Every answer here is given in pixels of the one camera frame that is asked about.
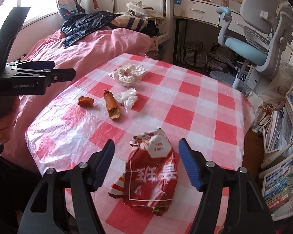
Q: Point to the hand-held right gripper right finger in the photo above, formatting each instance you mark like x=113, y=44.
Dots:
x=190, y=165

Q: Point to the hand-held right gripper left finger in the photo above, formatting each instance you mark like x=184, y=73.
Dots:
x=105, y=164

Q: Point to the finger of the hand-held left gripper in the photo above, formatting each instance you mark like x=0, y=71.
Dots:
x=42, y=65
x=63, y=75

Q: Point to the red snack bag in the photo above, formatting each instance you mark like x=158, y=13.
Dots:
x=151, y=175

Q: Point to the cream paper wrapper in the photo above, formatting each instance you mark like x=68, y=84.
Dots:
x=127, y=74

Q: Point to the pink blanket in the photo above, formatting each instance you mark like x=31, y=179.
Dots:
x=75, y=53

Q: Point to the small orange peel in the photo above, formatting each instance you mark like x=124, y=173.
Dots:
x=85, y=101

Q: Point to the black puffer jacket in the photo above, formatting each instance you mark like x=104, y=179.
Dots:
x=88, y=24

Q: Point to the red checkered tablecloth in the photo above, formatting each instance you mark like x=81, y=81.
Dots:
x=197, y=107

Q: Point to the window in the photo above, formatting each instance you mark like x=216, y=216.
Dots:
x=39, y=2

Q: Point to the pink printed curtain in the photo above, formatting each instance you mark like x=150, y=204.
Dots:
x=66, y=4

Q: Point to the white crumpled tissue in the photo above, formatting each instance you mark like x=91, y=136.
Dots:
x=128, y=97

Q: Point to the striped beige pillow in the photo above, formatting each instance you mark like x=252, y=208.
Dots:
x=131, y=23

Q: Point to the row of books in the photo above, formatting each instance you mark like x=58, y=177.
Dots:
x=280, y=187

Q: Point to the cream canvas tote bag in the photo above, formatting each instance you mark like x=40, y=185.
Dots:
x=141, y=8

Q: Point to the white bookshelf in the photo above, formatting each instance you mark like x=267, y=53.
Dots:
x=291, y=148

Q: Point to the black plastic bag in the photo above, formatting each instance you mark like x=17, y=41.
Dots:
x=221, y=58

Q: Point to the clear plastic storage bag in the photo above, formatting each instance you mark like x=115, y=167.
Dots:
x=194, y=53

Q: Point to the cream printed bag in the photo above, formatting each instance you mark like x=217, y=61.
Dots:
x=278, y=87

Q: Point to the white desk with drawers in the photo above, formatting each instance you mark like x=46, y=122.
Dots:
x=195, y=11

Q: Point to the grey and blue desk chair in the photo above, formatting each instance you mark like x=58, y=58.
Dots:
x=256, y=9

